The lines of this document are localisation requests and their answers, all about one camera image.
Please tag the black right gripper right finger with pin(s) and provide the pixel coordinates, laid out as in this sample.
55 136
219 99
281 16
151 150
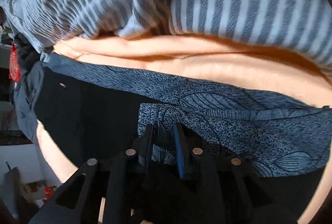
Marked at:
221 189

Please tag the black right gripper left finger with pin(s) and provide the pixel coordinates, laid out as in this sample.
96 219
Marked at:
97 192

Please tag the black pants with patterned waistband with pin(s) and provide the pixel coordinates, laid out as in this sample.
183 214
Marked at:
98 111

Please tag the cardboard box with clutter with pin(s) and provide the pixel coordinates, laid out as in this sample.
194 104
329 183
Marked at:
17 194

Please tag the peach orange bed sheet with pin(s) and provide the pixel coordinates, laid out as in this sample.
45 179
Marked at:
210 58

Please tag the red patterned cloth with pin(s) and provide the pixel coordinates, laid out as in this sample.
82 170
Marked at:
14 69

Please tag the dark grey garment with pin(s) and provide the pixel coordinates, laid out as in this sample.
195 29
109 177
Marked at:
28 87

